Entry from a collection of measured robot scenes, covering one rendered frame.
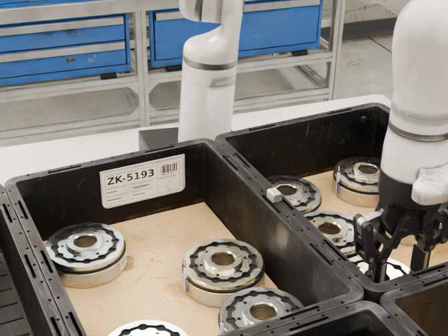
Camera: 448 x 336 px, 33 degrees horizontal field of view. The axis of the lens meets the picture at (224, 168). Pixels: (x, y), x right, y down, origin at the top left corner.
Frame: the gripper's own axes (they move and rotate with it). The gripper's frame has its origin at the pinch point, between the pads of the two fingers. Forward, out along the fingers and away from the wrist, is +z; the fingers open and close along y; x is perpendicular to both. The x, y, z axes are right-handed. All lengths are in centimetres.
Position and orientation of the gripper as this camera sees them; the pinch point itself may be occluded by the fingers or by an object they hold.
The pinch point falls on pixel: (398, 269)
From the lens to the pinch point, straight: 95.2
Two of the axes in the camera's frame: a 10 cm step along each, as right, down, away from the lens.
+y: -9.1, 1.9, -3.6
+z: -0.1, 8.7, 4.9
